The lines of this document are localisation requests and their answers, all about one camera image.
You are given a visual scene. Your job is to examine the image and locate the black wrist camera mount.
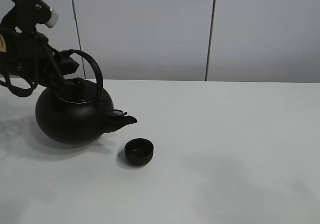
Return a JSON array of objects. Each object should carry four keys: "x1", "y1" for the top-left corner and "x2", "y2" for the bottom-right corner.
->
[{"x1": 0, "y1": 0, "x2": 59, "y2": 33}]

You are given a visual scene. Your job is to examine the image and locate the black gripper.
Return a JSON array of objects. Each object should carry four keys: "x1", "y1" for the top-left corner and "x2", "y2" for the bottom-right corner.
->
[{"x1": 0, "y1": 27, "x2": 79, "y2": 92}]

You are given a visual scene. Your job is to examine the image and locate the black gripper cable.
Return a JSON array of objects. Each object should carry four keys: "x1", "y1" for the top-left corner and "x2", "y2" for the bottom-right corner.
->
[{"x1": 0, "y1": 66, "x2": 38, "y2": 98}]

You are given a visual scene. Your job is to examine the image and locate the small black teacup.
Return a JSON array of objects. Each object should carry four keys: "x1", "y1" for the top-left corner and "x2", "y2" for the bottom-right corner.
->
[{"x1": 124, "y1": 138, "x2": 154, "y2": 167}]

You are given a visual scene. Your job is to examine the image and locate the black round teapot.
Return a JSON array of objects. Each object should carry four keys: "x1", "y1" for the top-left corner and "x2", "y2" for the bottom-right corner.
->
[{"x1": 35, "y1": 49, "x2": 137, "y2": 145}]

